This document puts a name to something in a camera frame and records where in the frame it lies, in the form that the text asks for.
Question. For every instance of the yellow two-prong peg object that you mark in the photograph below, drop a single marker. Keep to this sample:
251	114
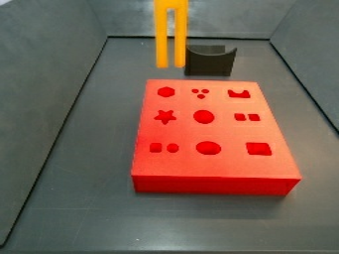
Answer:
180	7

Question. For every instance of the red shape-sorter block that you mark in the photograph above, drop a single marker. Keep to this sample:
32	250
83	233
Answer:
208	140

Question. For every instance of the black curved holder stand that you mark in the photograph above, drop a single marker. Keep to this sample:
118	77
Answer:
211	60

